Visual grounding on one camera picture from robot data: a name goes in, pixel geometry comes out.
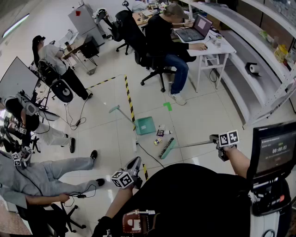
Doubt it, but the brown table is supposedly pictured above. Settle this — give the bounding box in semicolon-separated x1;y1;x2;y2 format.
0;194;32;237

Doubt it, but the white desk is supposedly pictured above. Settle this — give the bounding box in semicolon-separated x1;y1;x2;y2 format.
173;27;237;93

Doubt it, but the black laptop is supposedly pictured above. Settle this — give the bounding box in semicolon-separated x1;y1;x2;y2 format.
175;13;213;43

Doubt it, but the black floor cable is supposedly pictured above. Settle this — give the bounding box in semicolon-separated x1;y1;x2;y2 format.
64;97;90;130

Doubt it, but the wooden desk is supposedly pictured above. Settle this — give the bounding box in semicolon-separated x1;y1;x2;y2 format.
59;34;98;76
132;9;162;27

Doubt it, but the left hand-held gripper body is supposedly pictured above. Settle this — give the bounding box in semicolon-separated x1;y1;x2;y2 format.
111;165;143;190

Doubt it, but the white and black device stand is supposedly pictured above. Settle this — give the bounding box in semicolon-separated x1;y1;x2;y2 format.
248;178;292;237

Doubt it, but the round black white device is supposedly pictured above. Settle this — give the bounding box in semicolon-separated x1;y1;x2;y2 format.
50;79;74;104

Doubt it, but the person's black shirt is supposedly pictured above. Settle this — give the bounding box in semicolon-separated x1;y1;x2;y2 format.
92;163;254;237

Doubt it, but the black mesh chair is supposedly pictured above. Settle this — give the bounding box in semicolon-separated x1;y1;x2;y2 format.
38;59;61;86

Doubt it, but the black box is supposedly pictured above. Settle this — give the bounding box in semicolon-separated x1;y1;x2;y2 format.
80;36;100;59

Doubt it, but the yellow black hazard tape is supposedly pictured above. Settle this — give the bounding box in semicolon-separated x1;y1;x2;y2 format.
86;74;148;181

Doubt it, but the green broom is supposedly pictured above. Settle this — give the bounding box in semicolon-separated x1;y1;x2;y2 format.
158;137;215;160

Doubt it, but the person's left forearm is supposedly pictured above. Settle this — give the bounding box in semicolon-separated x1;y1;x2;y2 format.
105;184;135;219

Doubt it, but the yellow container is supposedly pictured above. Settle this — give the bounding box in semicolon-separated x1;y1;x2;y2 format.
274;44;289;63

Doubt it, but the grey metal cabinet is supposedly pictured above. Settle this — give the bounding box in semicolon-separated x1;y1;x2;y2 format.
68;4;106;47

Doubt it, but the black screen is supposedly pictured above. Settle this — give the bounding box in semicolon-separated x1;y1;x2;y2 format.
247;120;296;183

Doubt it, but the white shelf unit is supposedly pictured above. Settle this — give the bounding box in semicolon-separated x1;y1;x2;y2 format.
180;0;296;129

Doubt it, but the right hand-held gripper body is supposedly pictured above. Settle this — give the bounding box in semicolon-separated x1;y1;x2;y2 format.
216;130;240;162

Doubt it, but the black office chair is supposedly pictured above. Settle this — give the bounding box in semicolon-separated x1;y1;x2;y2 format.
16;201;86;237
101;16;130;56
115;10;176;93

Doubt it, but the green dustpan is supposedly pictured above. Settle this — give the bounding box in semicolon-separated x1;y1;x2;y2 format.
108;105;157;136

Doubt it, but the black power cable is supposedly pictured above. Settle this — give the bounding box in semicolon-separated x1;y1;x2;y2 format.
136;143;165;168

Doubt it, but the grey flat panel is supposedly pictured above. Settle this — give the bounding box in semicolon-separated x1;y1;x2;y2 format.
0;56;39;99

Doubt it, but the person's right forearm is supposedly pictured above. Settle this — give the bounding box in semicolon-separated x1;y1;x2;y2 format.
223;145;251;179

